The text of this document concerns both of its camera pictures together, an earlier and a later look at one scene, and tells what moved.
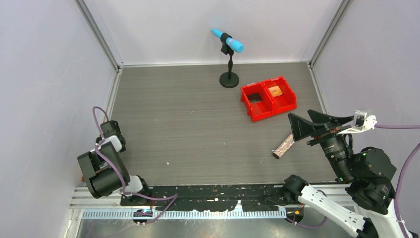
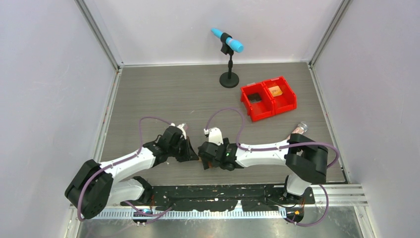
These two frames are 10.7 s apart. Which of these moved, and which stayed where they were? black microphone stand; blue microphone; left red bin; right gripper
Moved: right gripper
Stayed: black microphone stand; left red bin; blue microphone
